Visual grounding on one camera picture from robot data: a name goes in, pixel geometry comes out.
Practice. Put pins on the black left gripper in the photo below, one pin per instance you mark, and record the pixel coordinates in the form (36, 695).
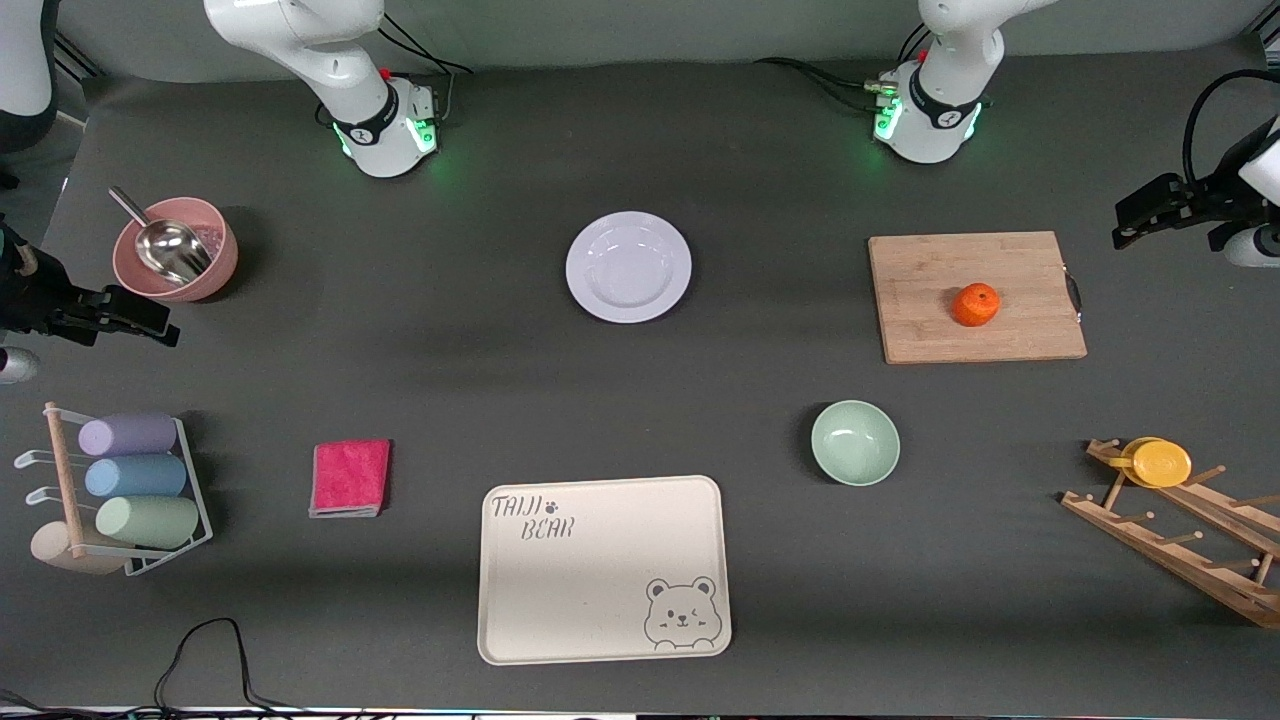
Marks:
(1207, 197)

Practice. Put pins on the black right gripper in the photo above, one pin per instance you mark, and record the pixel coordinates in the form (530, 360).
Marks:
(30, 298)

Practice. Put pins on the orange fruit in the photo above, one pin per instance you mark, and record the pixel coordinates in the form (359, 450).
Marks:
(976, 305)

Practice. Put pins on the white round plate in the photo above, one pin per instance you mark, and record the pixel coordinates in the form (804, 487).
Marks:
(628, 267)

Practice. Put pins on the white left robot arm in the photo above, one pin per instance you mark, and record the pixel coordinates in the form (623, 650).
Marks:
(940, 110)

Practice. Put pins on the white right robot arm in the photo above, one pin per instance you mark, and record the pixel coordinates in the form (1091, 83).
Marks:
(375, 120)

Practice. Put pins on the metal scoop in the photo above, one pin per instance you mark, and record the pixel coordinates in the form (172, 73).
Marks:
(170, 250)

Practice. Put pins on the pink bowl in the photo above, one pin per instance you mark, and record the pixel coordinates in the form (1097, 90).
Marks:
(215, 270)

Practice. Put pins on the purple cup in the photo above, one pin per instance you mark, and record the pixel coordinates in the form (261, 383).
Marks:
(130, 435)

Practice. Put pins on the blue cup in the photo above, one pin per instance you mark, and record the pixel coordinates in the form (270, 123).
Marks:
(138, 476)

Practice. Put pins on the wooden cutting board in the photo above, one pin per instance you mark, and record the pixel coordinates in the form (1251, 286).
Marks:
(960, 270)

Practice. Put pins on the green cup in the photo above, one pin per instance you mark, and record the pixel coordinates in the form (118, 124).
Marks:
(150, 521)

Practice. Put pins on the beige cup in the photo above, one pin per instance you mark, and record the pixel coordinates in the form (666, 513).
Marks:
(50, 550)

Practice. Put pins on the yellow mug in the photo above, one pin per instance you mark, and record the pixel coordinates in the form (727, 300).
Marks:
(1160, 464)

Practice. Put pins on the pink folded cloth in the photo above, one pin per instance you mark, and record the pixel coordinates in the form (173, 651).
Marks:
(350, 478)

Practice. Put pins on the wooden mug rack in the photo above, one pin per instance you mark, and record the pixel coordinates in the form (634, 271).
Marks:
(1160, 545)

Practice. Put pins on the light green bowl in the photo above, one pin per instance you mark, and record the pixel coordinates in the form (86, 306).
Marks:
(855, 443)

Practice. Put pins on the beige bear print tray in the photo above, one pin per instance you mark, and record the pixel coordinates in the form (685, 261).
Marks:
(590, 590)

